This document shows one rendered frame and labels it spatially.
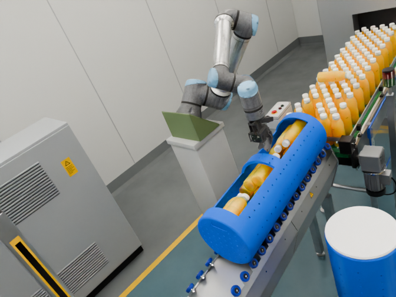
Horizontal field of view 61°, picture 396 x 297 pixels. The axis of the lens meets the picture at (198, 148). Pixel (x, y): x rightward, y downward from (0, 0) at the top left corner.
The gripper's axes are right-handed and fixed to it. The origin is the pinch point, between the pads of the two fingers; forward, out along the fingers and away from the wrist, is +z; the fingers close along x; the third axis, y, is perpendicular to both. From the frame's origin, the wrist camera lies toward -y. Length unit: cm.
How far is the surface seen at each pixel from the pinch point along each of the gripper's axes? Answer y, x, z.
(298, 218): 9.6, 13.0, 36.5
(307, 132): -22.8, 10.3, 4.9
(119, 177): -52, -275, 111
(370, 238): 25, 53, 20
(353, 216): 15, 44, 20
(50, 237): 75, -164, 47
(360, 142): -61, 23, 37
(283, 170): 8.0, 11.2, 5.8
